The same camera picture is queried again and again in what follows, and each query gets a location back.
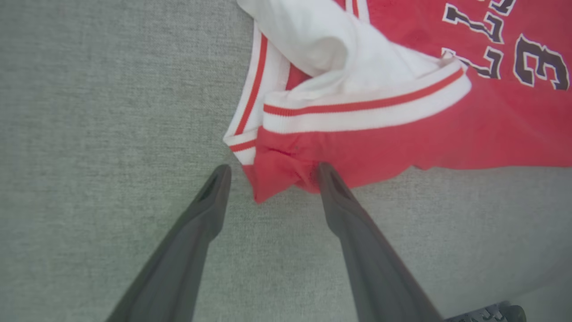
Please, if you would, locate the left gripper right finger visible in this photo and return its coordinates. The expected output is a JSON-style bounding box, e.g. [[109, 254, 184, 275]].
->
[[316, 162, 444, 322]]

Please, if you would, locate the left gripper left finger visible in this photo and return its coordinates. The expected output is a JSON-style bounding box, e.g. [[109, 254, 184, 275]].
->
[[105, 164, 233, 322]]

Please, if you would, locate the red and white jersey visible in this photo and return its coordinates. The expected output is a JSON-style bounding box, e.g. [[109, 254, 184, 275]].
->
[[223, 0, 572, 205]]

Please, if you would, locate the grey fabric sofa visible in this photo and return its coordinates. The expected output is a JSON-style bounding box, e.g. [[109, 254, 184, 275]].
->
[[0, 0, 572, 322]]

